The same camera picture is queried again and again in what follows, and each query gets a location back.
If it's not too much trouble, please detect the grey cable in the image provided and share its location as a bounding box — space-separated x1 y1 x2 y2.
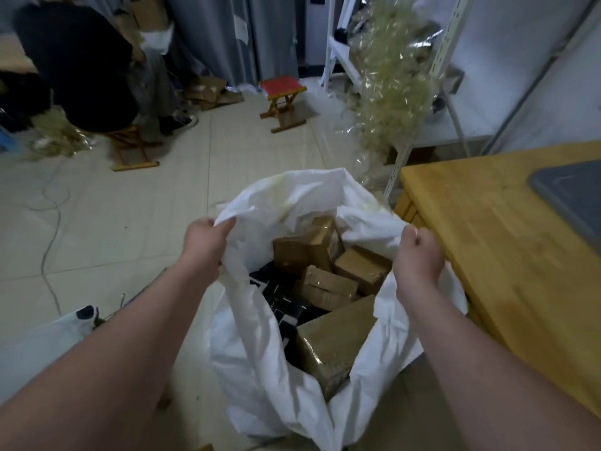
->
28 159 71 315

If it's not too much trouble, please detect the bundle of cellophane-wrapped dried flowers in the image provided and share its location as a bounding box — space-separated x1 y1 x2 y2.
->
347 0 447 184

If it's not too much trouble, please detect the large white woven sack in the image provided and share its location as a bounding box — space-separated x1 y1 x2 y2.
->
205 168 469 451

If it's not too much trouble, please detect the dried flower bundle on floor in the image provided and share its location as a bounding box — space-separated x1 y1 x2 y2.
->
23 108 99 160

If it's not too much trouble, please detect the grey mat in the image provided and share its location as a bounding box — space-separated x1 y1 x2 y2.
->
528 159 601 254

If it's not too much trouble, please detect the white metal shelf rack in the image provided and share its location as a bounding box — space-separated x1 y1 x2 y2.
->
384 0 498 198

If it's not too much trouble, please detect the person's right forearm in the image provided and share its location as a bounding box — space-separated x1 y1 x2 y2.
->
399 276 601 451

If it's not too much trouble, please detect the white step ladder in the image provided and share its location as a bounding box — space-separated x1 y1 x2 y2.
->
320 0 367 92

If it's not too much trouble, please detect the pile of flattened cardboard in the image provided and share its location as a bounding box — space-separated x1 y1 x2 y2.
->
184 76 245 111

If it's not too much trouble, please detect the red folding stool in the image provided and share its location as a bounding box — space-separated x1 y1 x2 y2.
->
259 76 309 134

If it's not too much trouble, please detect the person's right hand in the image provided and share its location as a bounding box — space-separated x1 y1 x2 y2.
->
392 224 446 293

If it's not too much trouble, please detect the wooden table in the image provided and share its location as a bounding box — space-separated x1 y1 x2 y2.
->
393 141 601 418

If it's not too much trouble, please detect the wooden folding stool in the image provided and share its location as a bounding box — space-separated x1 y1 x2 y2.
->
104 125 164 172

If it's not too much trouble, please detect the grey curtain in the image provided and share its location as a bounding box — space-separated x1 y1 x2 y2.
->
164 0 301 88

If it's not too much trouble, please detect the small taped cardboard box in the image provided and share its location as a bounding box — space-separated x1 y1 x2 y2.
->
296 265 360 311
272 216 344 275
333 246 392 296

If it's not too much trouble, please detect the person's left forearm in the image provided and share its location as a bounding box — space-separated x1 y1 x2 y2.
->
0 258 219 451

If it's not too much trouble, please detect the person's left hand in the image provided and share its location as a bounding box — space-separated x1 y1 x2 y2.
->
181 216 237 278

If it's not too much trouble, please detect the black parcel bag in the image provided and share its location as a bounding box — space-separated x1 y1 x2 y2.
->
248 261 329 367

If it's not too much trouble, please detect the large taped cardboard box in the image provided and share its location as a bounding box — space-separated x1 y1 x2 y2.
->
296 295 377 401

